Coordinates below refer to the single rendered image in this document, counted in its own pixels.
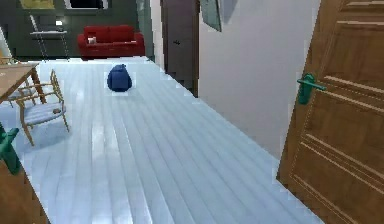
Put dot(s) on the dark brown room door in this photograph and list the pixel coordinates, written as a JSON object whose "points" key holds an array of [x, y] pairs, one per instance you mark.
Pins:
{"points": [[180, 43]]}

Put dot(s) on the grey metal side table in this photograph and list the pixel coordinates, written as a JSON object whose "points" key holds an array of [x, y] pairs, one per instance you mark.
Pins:
{"points": [[48, 35]]}

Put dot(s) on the white framed window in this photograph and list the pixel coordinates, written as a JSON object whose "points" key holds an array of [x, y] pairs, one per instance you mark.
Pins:
{"points": [[86, 3]]}

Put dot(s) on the white box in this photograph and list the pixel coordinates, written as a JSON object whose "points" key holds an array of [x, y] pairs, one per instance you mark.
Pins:
{"points": [[91, 40]]}

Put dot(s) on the yellow framed wall picture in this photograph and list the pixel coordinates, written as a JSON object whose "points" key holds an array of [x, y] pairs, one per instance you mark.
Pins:
{"points": [[36, 3]]}

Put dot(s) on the wooden chair with grey seat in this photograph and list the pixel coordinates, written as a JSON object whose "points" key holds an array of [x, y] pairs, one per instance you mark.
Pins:
{"points": [[43, 108], [20, 92]]}

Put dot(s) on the red sofa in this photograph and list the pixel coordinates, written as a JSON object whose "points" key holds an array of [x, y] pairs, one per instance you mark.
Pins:
{"points": [[111, 41]]}

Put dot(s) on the grey framed wall picture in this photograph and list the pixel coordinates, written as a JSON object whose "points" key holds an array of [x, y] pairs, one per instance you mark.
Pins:
{"points": [[211, 13]]}

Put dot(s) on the brown wooden room door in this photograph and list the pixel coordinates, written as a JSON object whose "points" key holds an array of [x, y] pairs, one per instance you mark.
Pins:
{"points": [[350, 110], [16, 200]]}

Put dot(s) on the brown wooden table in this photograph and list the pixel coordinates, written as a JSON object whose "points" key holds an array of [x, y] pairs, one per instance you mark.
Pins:
{"points": [[13, 78]]}

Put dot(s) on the blue bean bag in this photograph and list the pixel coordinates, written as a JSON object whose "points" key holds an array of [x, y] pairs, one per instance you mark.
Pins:
{"points": [[119, 79]]}

